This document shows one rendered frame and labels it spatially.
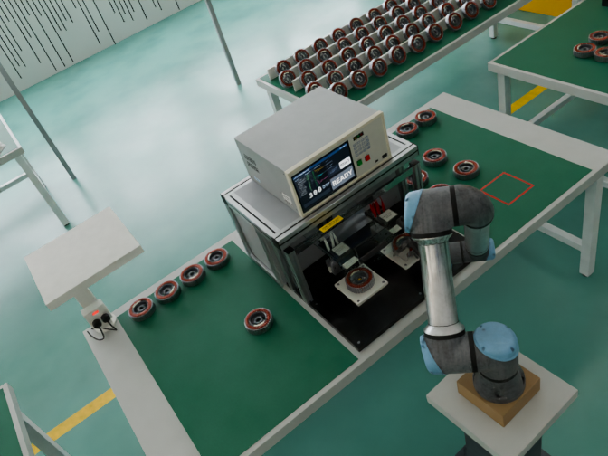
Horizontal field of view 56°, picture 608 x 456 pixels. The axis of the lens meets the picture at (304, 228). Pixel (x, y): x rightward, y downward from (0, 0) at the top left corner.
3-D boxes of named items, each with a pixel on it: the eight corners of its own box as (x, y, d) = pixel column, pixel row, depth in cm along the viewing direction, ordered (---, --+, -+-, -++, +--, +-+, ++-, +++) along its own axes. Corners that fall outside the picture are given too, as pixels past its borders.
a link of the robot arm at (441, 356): (479, 379, 158) (454, 185, 152) (423, 383, 162) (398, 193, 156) (476, 364, 169) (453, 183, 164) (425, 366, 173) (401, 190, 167)
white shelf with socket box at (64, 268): (189, 323, 233) (140, 244, 204) (109, 379, 222) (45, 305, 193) (156, 280, 258) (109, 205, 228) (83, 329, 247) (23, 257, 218)
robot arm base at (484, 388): (536, 384, 168) (536, 365, 162) (498, 413, 165) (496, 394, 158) (499, 351, 179) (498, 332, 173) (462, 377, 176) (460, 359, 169)
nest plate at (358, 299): (388, 283, 218) (387, 281, 217) (358, 306, 213) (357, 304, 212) (363, 265, 228) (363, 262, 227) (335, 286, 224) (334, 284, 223)
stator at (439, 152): (442, 168, 263) (441, 162, 260) (420, 166, 268) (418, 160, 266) (450, 154, 269) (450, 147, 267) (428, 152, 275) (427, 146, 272)
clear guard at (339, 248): (403, 242, 198) (401, 230, 194) (351, 281, 191) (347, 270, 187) (346, 205, 221) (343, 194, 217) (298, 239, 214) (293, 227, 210)
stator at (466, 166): (473, 183, 250) (472, 175, 248) (449, 178, 256) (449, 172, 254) (483, 167, 256) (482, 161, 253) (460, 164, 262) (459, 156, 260)
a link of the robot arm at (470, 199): (495, 172, 153) (491, 236, 196) (452, 177, 156) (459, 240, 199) (501, 211, 148) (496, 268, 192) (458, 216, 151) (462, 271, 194)
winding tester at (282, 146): (392, 156, 218) (383, 111, 205) (302, 218, 205) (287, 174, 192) (331, 126, 246) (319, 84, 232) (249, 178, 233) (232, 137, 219)
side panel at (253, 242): (288, 283, 235) (264, 227, 214) (281, 287, 234) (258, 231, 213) (253, 252, 255) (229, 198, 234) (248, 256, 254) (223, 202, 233)
